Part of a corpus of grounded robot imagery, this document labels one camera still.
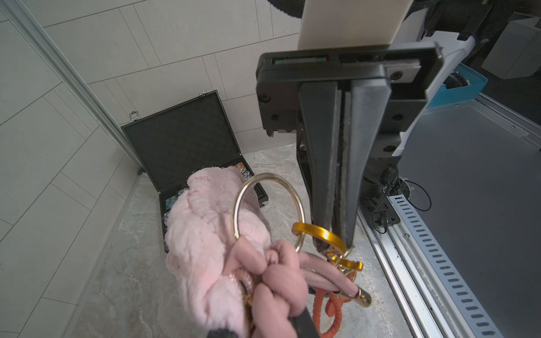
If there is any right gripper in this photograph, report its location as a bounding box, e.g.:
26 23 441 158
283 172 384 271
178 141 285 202
256 42 444 248

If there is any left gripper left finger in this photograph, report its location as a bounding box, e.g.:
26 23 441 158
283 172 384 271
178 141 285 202
207 329 238 338

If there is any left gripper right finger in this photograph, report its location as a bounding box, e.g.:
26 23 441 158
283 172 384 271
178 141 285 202
289 308 319 338

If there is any grey yellow plush keychain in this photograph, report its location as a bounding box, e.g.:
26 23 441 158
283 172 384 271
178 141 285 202
292 223 372 337

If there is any pink quilted bag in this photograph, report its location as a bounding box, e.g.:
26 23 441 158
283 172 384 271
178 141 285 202
163 165 373 338

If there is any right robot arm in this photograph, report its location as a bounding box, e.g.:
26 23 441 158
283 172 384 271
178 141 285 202
256 1 494 246

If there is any black open case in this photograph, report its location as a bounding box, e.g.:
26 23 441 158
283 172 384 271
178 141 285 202
122 90 254 232

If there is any aluminium rail frame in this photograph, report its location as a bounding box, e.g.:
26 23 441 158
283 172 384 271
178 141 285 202
368 94 540 337

